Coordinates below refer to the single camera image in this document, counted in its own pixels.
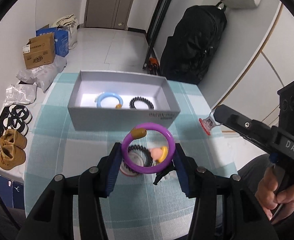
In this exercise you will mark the brown cardboard box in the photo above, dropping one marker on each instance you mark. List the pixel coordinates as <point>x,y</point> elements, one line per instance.
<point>39,52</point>

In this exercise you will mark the black hair clip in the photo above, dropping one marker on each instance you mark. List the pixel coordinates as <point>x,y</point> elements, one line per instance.
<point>162,173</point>

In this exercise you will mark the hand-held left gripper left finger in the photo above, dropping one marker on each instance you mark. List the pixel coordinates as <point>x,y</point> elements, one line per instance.
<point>113,170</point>

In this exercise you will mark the person's right hand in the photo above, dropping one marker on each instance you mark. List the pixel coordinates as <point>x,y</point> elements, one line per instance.
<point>266,192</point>

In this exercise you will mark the white tote bag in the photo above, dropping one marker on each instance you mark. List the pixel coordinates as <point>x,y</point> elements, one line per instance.
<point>71,32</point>

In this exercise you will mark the small white plastic mailing bag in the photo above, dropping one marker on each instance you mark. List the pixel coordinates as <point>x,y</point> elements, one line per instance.
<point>19,95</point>

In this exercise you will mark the person's right leg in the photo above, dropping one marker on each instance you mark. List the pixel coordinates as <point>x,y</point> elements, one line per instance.
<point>252,165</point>

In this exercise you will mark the dark blue shoe box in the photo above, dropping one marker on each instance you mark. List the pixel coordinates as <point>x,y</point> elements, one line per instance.
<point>1,192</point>

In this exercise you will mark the grey cardboard box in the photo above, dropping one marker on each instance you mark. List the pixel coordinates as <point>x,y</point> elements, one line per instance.
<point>111,120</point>

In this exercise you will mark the red rimmed badge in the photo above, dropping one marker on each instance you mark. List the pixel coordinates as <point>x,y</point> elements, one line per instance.
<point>207,125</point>

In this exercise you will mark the black backpack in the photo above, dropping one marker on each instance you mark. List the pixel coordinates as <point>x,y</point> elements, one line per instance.
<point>194,45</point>

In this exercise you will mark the grey door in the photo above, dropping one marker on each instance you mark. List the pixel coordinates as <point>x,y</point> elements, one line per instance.
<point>104,2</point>

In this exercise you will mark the clear plastic bags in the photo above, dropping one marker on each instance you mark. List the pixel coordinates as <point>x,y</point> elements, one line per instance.
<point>44,75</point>

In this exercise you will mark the white round pin badge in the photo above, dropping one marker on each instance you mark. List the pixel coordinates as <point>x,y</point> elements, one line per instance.
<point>135,158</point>

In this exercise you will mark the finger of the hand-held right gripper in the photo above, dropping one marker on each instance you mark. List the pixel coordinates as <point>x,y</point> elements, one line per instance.
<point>237,122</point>

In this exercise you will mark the blue cardboard box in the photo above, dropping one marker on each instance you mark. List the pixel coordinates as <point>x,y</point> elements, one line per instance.
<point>61,42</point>

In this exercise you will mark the orange tool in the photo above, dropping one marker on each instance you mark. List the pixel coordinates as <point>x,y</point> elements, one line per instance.
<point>153,64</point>

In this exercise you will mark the pink and yellow hair clip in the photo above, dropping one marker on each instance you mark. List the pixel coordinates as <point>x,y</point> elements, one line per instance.
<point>155,153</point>

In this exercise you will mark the brown boot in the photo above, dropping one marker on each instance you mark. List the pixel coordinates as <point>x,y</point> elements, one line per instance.
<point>10,157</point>
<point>15,138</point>

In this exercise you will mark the black tripod stand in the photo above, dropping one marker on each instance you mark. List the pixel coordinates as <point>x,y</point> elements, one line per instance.
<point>159,17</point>

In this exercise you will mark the teal checked tablecloth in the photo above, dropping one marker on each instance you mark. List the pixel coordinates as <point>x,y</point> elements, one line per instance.
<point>61,142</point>

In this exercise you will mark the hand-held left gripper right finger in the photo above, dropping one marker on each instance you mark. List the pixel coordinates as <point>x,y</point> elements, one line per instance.
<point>180,170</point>

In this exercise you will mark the black and white sneaker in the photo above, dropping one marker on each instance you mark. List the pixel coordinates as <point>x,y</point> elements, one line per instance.
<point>21,113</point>
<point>15,125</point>

